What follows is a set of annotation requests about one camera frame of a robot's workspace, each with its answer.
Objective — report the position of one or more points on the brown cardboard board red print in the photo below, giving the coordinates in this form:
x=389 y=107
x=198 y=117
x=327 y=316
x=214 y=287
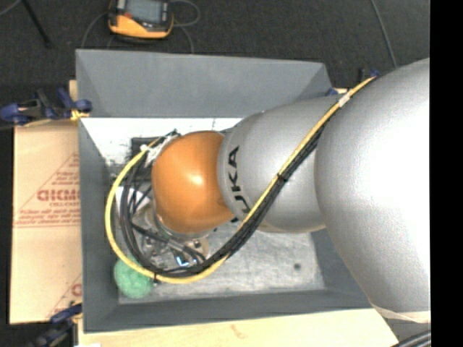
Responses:
x=43 y=251

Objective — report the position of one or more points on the green sponge ball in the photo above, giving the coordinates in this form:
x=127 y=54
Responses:
x=131 y=282

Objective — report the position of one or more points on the grey metal bin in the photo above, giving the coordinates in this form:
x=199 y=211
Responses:
x=202 y=85

